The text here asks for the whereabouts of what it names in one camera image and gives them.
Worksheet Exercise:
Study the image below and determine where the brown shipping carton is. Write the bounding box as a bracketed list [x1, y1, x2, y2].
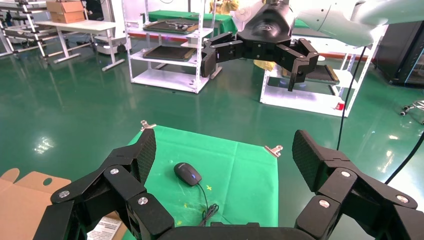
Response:
[45, 0, 86, 25]

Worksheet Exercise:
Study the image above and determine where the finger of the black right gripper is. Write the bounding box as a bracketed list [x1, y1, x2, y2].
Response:
[277, 38, 321, 93]
[200, 31, 246, 79]

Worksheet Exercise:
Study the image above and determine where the person in yellow clothes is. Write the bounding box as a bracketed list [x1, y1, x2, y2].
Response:
[209, 0, 240, 16]

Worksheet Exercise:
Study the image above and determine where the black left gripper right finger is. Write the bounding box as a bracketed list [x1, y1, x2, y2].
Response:
[292, 129, 424, 240]

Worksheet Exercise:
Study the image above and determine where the white wheeled machine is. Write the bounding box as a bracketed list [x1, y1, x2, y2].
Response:
[93, 34, 128, 56]

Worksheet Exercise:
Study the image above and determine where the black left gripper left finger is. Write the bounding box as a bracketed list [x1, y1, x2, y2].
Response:
[33, 128, 175, 240]

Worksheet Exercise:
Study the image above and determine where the black wired computer mouse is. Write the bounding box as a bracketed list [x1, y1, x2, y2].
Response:
[173, 162, 220, 228]

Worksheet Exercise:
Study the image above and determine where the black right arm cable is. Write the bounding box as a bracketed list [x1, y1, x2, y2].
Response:
[336, 46, 368, 152]

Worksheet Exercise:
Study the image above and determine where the yellow cloth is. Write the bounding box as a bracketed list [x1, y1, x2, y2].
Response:
[253, 59, 277, 72]

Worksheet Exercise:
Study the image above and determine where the table with green cover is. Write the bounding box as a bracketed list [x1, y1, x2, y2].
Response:
[147, 9, 239, 37]

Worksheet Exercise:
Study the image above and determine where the white table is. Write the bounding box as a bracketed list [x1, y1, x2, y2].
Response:
[34, 19, 127, 72]

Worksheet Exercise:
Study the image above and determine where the dark flat tray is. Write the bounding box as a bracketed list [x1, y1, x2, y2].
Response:
[143, 45, 197, 63]
[143, 19, 200, 36]
[281, 64, 340, 84]

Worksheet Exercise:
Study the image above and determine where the chair base with casters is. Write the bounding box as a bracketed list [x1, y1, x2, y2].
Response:
[399, 99, 424, 126]

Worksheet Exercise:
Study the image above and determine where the white printed paper sheet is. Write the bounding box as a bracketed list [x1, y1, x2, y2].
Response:
[86, 215, 123, 240]

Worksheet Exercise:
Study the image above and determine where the brown cardboard box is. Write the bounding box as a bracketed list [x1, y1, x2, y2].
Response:
[0, 168, 128, 240]

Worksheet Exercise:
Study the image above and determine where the white metal shelf rack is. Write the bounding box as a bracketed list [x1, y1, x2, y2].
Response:
[121, 0, 223, 95]
[259, 31, 380, 118]

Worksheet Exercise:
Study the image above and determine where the black and white pipe rack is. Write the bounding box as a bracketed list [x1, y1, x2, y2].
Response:
[0, 0, 59, 59]

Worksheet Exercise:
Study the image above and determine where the white standing fan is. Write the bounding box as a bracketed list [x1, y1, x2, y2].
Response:
[233, 6, 254, 32]

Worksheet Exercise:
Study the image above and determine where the silver metal binder clip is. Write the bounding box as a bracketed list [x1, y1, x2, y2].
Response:
[264, 144, 284, 158]
[140, 120, 157, 132]

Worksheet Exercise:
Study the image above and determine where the green table cloth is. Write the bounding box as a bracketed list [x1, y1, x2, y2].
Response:
[122, 125, 280, 240]

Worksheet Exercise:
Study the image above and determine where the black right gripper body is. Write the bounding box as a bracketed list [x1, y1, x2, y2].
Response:
[239, 3, 296, 62]

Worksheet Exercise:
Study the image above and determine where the black cabinet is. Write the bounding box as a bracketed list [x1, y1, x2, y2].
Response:
[374, 20, 424, 89]

